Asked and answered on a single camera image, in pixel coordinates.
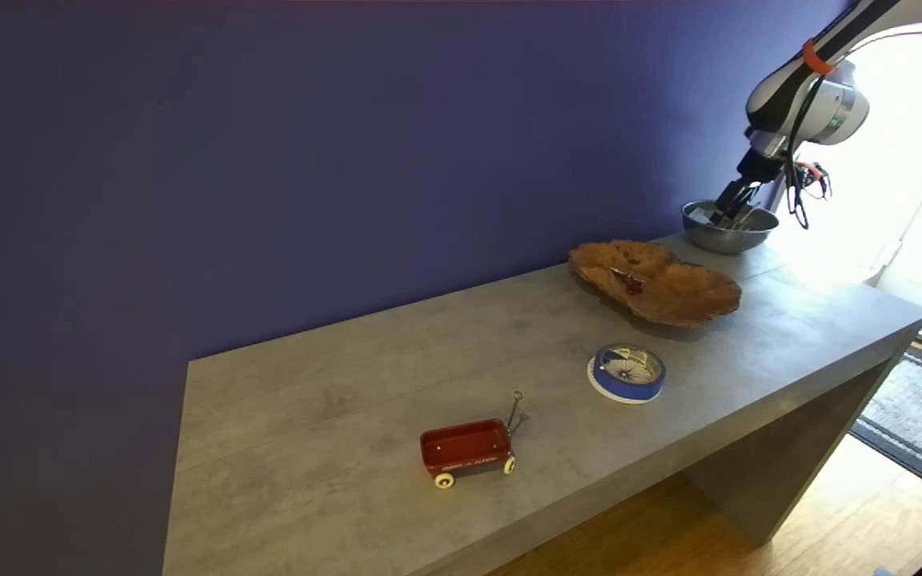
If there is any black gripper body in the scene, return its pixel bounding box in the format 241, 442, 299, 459
734, 147, 799, 200

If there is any silver metal bowl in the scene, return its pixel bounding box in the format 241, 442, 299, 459
675, 195, 786, 258

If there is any brown wooden bowl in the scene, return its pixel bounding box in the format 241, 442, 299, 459
567, 235, 747, 331

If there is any small red item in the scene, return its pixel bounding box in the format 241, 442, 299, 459
611, 266, 646, 298

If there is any grey door mat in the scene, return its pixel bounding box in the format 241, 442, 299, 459
852, 342, 922, 506

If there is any grey concrete-look cabinet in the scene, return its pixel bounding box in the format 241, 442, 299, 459
159, 228, 922, 576

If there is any red toy wagon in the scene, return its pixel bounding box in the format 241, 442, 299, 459
418, 391, 535, 493

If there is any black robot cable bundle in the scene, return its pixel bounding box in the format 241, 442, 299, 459
782, 27, 838, 232

